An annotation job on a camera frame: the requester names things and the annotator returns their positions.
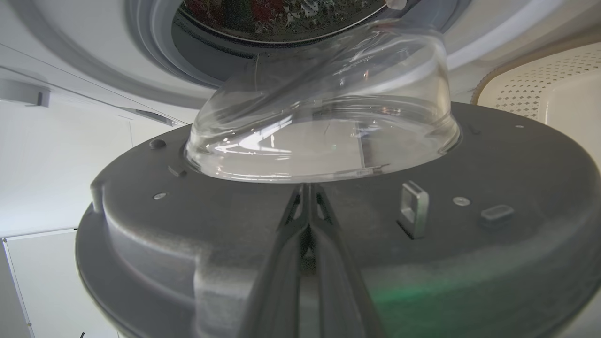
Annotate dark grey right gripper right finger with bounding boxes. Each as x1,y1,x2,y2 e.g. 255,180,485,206
310,184,388,338

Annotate cream perforated laundry basket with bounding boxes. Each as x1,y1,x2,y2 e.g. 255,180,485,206
472,41,601,165

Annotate dark washing machine door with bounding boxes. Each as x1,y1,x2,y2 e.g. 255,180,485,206
75,19,601,338

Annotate white front-load washing machine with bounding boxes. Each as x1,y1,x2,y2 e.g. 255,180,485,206
0,0,601,130

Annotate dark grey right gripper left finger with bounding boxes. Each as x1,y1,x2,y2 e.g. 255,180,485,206
237,184,309,338

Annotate white board with grey frame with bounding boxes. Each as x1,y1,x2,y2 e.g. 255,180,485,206
0,229,118,338

